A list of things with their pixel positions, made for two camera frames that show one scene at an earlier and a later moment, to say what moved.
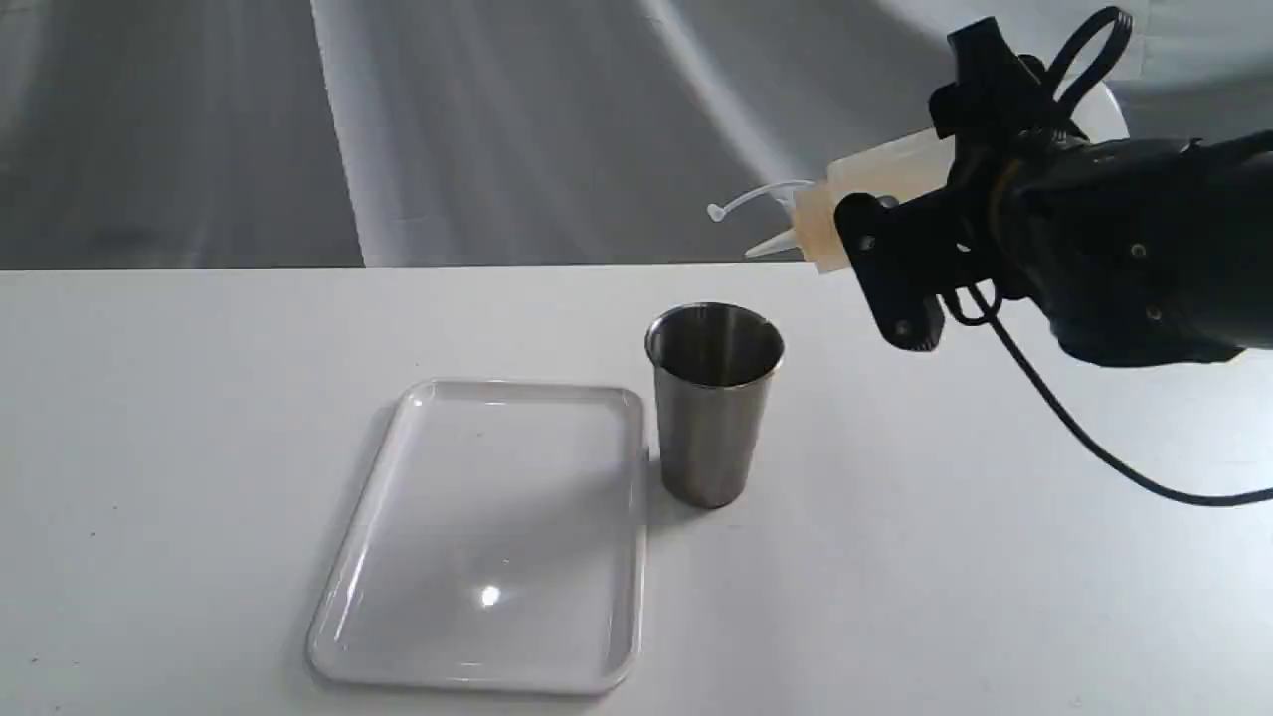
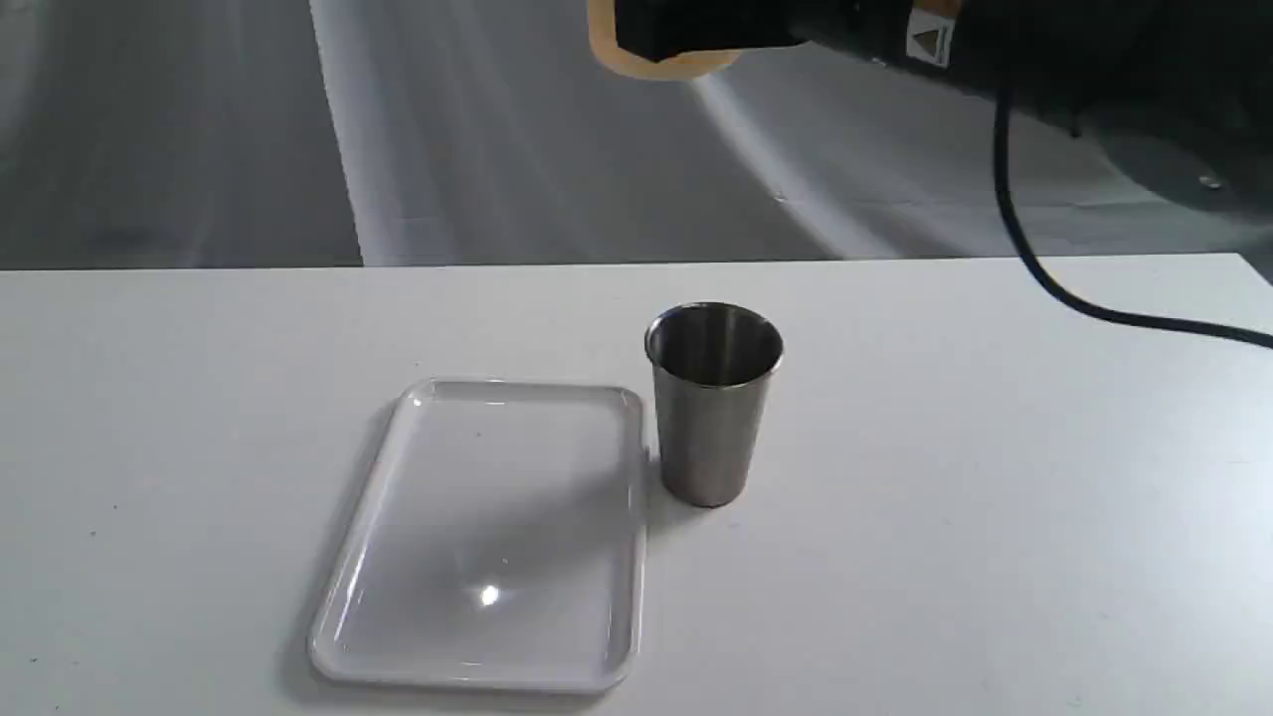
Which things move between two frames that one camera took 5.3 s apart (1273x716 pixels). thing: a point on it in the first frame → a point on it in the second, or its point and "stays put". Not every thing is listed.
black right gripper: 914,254 → 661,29
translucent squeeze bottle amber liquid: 897,167 → 683,65
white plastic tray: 499,545 stays put
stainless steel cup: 712,365 stays put
